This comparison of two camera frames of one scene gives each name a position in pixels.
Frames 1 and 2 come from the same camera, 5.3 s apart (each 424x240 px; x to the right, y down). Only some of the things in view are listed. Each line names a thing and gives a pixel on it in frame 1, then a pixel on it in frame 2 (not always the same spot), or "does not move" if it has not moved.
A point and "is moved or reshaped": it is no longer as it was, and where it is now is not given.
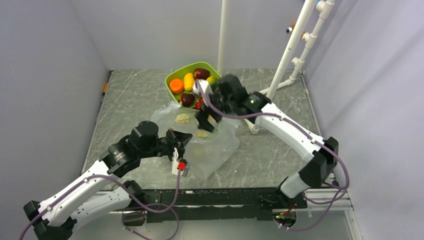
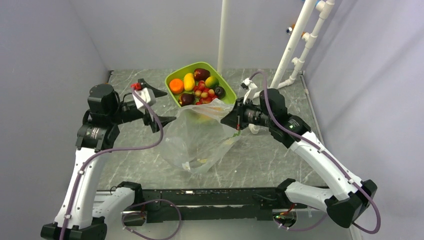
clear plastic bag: (206, 151) is moved or reshaped
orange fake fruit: (176, 86) does not move
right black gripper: (202, 116) → (236, 118)
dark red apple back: (201, 73) does not move
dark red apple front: (187, 100) does not move
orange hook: (293, 26) does not move
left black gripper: (183, 139) → (148, 120)
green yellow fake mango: (212, 80) does not move
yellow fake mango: (188, 80) does not move
